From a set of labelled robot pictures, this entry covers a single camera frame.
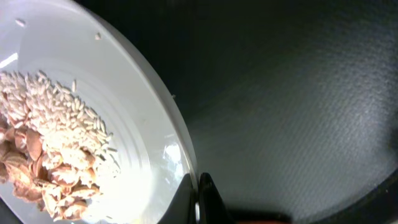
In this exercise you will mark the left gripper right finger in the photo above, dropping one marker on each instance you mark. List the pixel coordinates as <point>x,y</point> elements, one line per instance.
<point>212,208</point>

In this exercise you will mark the rice and nut shell scraps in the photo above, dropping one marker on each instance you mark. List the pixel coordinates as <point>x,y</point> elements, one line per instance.
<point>54,149</point>

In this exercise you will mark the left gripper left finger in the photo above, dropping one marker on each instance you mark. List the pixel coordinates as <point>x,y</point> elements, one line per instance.
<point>182,207</point>

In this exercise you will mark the grey round plate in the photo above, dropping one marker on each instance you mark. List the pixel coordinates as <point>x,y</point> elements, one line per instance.
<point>150,141</point>

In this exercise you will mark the round black serving tray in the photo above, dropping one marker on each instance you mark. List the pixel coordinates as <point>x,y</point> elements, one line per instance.
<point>291,105</point>

